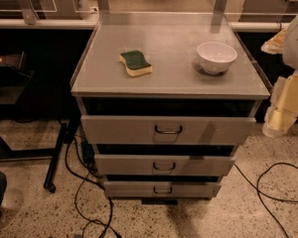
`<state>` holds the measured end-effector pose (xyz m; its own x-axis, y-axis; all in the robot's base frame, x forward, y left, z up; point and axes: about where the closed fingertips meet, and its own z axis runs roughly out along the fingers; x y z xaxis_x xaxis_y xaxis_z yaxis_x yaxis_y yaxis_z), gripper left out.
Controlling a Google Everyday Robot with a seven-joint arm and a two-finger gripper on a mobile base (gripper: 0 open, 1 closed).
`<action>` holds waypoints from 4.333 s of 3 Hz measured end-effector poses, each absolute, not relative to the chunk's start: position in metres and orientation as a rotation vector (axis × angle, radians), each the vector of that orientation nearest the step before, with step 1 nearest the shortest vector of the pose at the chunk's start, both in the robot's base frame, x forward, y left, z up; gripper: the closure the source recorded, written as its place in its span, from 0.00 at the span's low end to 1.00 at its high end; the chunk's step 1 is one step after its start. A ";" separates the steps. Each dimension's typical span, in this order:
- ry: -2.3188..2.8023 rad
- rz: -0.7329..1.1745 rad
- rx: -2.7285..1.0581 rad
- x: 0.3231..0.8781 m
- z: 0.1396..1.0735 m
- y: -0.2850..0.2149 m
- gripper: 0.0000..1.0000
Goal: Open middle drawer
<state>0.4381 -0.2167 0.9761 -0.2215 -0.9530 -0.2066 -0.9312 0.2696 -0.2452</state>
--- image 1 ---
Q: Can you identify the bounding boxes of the grey bottom drawer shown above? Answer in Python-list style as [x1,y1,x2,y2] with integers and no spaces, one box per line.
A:
[103,181,222,198]

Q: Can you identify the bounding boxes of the green yellow sponge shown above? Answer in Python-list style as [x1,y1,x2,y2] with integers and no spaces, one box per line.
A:
[119,51,152,77]

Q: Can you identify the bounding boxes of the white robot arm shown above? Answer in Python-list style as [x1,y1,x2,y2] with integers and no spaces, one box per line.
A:
[261,14,298,138]

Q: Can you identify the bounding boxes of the white horizontal rail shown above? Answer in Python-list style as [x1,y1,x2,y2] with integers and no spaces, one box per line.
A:
[0,19,289,33]

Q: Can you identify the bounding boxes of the black cable right floor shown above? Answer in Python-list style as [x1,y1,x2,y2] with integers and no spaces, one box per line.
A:
[233,162,298,238]

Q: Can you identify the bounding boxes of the grey drawer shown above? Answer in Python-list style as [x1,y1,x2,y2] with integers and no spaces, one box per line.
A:
[81,115,255,145]
[95,155,234,177]
[103,181,222,198]

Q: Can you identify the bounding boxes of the white bowl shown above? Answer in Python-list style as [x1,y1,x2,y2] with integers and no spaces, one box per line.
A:
[197,42,237,74]

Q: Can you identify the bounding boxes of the black table leg stand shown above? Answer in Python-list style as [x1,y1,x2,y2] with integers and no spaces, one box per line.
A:
[0,123,67,193]

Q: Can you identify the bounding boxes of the grey top drawer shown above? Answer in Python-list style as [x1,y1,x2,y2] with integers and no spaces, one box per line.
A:
[81,115,255,145]

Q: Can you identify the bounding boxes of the dark side shelf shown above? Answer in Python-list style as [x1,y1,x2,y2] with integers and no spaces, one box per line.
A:
[0,52,34,105]

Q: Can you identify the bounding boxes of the black cable floor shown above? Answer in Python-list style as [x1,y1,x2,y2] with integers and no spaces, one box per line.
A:
[233,162,298,238]
[64,129,123,238]

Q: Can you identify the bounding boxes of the grey drawer cabinet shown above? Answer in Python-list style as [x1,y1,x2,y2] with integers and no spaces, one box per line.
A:
[70,11,273,206]

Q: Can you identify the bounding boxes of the black cable left floor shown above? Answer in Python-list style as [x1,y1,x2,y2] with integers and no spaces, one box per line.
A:
[64,129,123,238]

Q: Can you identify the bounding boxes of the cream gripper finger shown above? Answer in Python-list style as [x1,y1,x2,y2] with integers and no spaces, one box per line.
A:
[262,70,298,138]

